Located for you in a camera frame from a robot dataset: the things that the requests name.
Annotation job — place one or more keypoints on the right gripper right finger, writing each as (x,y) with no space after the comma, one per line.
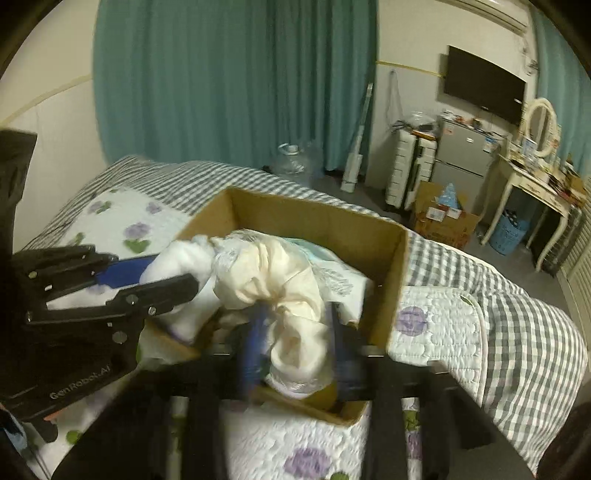
(458,440)

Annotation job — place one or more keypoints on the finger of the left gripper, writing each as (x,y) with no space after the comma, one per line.
(129,305)
(48,274)

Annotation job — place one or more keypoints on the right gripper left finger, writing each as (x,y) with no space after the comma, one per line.
(129,439)

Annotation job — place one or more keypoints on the small white sock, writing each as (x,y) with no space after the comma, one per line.
(184,286)

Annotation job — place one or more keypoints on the cream lace scrunchie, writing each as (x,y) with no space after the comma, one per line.
(251,267)

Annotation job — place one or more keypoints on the cotton towel plastic pack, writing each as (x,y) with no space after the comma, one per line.
(338,282)

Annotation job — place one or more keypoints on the grey checked blanket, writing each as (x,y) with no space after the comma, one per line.
(536,356)

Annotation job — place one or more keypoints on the floral quilted bedspread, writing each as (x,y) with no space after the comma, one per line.
(427,326)

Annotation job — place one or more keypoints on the brown cardboard box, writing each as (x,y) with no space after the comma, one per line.
(377,247)

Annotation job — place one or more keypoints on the clear water jug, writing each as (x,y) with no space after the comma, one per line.
(300,163)

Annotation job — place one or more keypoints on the open cardboard floor box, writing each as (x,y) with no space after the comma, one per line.
(439,222)

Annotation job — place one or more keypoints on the blue laundry basket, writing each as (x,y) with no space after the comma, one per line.
(508,233)

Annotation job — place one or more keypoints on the teal window curtain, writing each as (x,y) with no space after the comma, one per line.
(230,81)

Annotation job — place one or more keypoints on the white dressing table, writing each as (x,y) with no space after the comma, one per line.
(506,176)

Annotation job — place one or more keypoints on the white suitcase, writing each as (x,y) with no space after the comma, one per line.
(414,156)

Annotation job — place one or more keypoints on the silver small refrigerator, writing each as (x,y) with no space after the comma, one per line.
(463,158)

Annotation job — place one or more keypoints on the white oval vanity mirror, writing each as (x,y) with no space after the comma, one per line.
(540,125)

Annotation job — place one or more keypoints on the teal right curtain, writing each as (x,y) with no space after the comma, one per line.
(563,80)

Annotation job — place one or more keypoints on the white air conditioner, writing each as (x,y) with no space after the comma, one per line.
(508,14)

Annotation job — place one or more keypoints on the black wall television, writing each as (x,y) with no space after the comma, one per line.
(484,84)

